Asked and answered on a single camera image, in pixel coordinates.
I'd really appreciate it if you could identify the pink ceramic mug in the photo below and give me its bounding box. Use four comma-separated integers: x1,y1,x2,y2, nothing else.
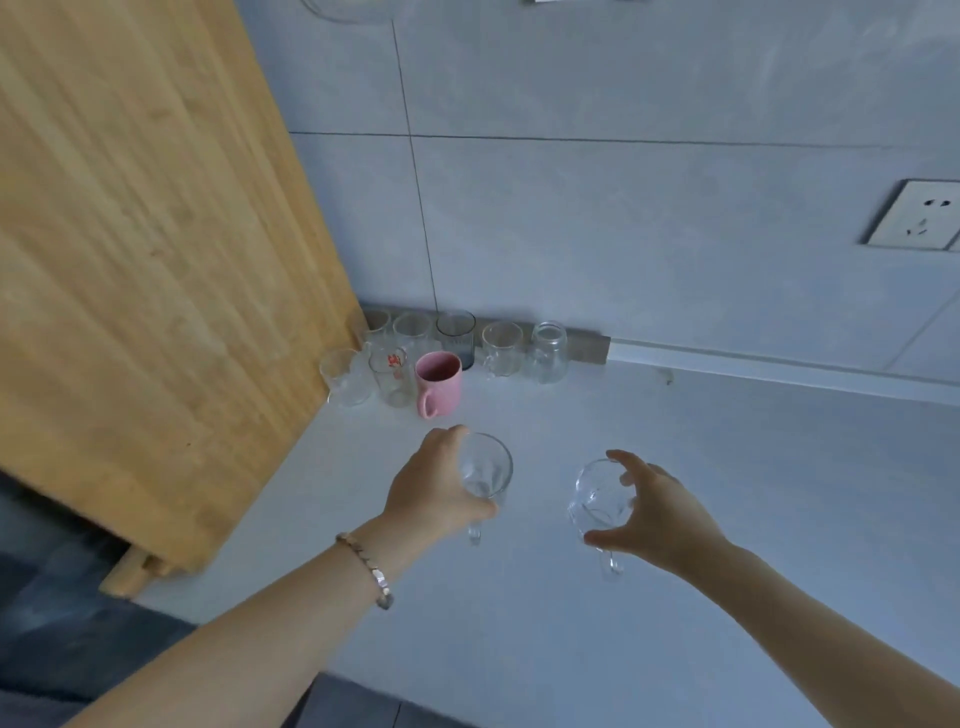
414,350,464,421

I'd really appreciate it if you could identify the wooden cutting board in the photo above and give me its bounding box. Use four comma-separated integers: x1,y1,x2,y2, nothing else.
0,0,369,601

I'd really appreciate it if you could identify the person's right hand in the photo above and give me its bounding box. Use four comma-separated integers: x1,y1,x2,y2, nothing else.
583,449,734,588

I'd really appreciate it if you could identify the person's left forearm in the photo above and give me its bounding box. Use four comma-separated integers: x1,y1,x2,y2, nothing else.
63,539,395,728

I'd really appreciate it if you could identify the person's left hand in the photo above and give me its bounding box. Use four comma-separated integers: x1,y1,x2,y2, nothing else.
354,424,499,584

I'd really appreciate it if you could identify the person's right forearm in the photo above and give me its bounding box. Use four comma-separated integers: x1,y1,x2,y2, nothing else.
701,543,960,728

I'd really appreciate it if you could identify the dark grey ribbed glass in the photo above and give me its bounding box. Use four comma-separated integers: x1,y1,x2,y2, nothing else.
434,309,479,371

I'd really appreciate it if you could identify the clear glass red print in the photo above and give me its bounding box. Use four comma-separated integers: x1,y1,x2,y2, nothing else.
367,344,418,409

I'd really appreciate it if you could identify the white table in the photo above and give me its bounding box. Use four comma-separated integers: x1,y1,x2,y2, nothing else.
131,359,960,728

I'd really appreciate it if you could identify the clear jar glass with handle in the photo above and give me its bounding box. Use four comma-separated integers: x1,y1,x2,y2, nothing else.
524,320,570,385

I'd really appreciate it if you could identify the silver wall socket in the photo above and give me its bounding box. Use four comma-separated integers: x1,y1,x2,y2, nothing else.
862,178,960,251

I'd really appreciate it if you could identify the silver bracelet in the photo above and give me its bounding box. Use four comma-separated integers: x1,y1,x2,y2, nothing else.
335,532,395,610

